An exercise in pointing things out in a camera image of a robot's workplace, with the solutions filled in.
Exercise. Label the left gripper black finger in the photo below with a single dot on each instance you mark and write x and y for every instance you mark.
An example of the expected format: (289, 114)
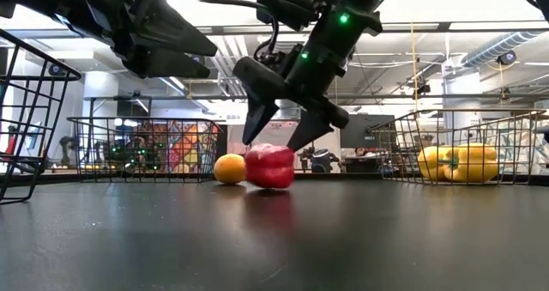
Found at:
(167, 65)
(171, 33)

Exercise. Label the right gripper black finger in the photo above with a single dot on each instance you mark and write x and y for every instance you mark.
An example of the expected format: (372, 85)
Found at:
(311, 130)
(257, 119)

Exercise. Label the red bell pepper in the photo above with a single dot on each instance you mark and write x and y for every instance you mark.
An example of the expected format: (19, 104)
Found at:
(270, 168)

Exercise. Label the orange round fruit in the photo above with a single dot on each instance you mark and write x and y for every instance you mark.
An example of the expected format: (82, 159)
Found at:
(230, 169)

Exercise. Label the yellow bell pepper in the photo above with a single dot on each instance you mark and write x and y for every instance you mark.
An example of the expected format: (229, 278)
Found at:
(474, 162)

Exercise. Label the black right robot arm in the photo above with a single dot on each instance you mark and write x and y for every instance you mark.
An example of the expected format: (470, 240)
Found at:
(334, 38)

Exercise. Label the black cylindrical device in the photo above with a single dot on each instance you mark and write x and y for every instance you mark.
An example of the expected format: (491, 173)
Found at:
(321, 160)

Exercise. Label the black monitor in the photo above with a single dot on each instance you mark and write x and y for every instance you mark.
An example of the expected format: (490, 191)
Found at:
(364, 132)

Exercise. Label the black ceiling spotlight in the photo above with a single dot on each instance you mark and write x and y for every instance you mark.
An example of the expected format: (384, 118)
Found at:
(507, 57)
(56, 70)

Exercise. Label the black table mat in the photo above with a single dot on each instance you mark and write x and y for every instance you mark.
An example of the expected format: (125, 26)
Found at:
(274, 239)

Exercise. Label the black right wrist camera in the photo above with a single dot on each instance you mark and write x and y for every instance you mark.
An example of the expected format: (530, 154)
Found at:
(291, 5)

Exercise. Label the colourful wall painting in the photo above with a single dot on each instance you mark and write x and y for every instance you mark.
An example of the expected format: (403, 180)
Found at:
(180, 149)

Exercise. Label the overhead frame crossbar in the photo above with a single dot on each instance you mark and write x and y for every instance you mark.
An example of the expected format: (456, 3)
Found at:
(444, 26)

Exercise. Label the silver flexible duct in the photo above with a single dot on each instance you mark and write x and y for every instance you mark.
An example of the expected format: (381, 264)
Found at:
(493, 47)

